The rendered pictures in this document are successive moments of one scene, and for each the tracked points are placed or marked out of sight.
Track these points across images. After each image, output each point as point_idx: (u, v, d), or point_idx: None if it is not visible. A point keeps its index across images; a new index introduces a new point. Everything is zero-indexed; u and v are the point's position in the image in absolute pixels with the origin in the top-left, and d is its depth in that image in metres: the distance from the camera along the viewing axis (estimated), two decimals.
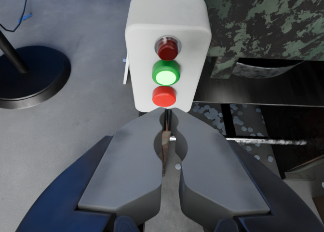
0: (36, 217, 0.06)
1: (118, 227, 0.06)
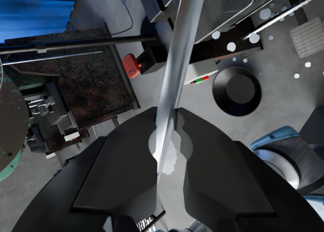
0: (31, 221, 0.06)
1: (118, 227, 0.06)
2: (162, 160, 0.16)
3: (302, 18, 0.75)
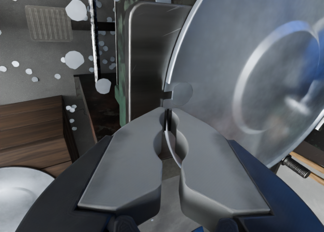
0: (36, 217, 0.06)
1: (118, 227, 0.06)
2: (178, 91, 0.17)
3: (78, 26, 0.66)
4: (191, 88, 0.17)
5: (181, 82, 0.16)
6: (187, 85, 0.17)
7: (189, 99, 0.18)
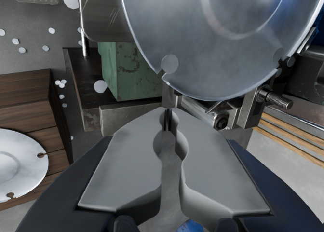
0: (36, 217, 0.06)
1: (118, 227, 0.06)
2: (276, 57, 0.29)
3: None
4: (274, 53, 0.28)
5: (273, 61, 0.29)
6: (273, 57, 0.28)
7: (279, 48, 0.28)
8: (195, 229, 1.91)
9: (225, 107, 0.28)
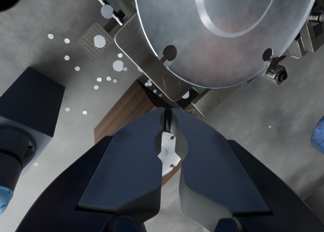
0: (36, 217, 0.06)
1: (118, 227, 0.06)
2: None
3: (110, 27, 0.80)
4: None
5: None
6: None
7: None
8: None
9: (277, 61, 0.34)
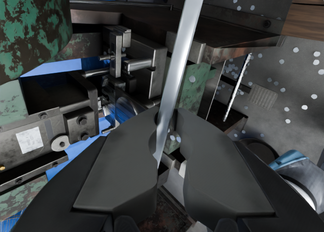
0: (31, 220, 0.06)
1: (118, 227, 0.06)
2: None
3: (247, 89, 0.99)
4: None
5: None
6: None
7: None
8: None
9: (125, 74, 0.60)
